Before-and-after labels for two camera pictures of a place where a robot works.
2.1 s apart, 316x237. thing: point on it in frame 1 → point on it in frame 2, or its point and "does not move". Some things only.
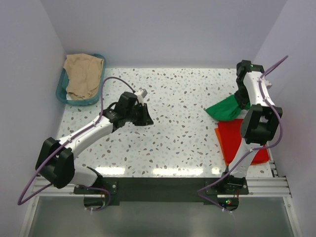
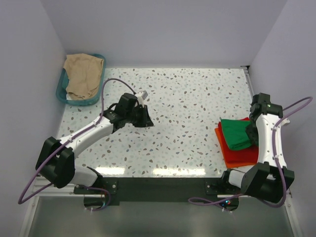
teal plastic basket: x=63 y=85 does not move
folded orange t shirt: x=217 y=132 does not move
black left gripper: x=145 y=120 does not move
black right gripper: x=242 y=101 → x=253 y=137
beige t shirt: x=84 y=71 does not move
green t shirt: x=227 y=109 → x=235 y=134
